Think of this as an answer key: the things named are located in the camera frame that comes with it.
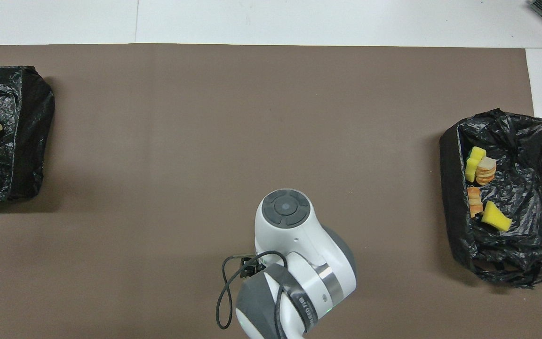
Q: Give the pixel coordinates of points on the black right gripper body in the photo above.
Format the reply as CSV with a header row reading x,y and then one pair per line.
x,y
254,264

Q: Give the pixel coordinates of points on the orange striped toy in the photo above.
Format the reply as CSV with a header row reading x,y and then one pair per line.
x,y
474,201

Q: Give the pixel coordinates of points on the green and yellow sponge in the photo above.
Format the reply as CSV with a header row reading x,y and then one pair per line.
x,y
474,157

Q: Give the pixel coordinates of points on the yellow sponge wedge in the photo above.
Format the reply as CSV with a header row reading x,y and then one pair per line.
x,y
496,216

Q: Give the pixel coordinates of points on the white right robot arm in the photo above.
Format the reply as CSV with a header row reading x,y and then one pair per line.
x,y
294,245

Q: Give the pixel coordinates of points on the open bin black bag liner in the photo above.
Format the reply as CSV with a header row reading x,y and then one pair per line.
x,y
525,188

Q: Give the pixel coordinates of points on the brown paper table mat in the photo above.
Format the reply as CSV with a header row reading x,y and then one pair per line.
x,y
205,117

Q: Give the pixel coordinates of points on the box covered by black bag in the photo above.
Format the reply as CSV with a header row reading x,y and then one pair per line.
x,y
17,117

